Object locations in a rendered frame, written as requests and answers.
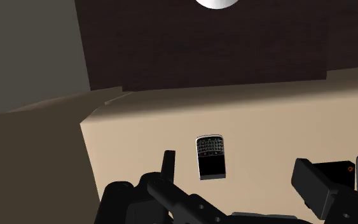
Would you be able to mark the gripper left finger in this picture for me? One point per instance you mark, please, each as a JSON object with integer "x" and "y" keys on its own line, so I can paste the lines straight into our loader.
{"x": 178, "y": 198}

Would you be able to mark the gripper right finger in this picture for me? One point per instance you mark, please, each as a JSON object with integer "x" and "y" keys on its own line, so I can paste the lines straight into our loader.
{"x": 316, "y": 186}

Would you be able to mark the black box with orange mark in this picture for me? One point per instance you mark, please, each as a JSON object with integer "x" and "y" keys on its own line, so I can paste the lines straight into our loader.
{"x": 340, "y": 175}

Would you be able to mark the black keypad phone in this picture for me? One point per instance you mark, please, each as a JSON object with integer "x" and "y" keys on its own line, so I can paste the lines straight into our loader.
{"x": 211, "y": 158}

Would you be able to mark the beige table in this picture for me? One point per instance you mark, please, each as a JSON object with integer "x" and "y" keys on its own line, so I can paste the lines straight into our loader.
{"x": 259, "y": 124}

